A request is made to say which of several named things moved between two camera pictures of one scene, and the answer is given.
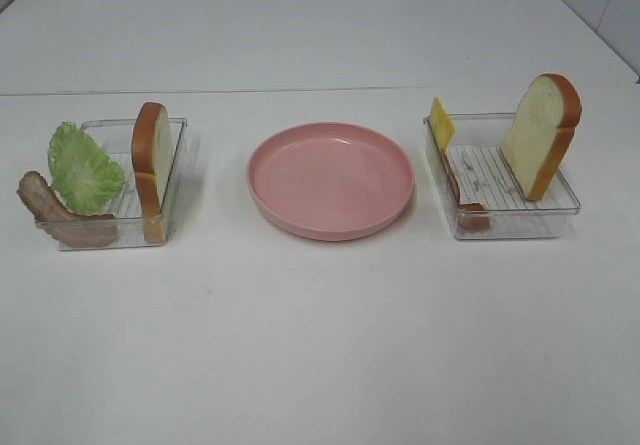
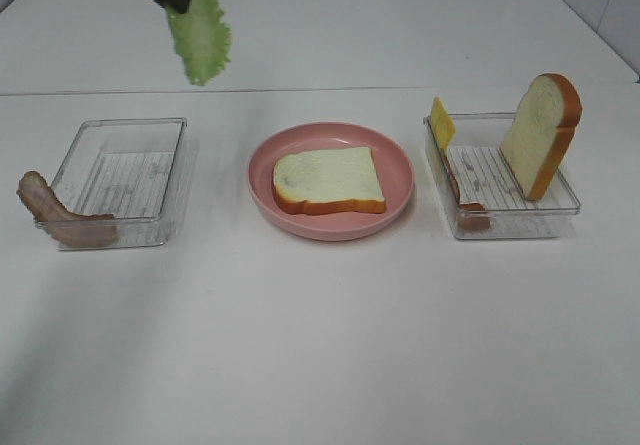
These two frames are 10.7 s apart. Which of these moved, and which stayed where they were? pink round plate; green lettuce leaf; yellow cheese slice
Moved: green lettuce leaf
Stayed: yellow cheese slice; pink round plate
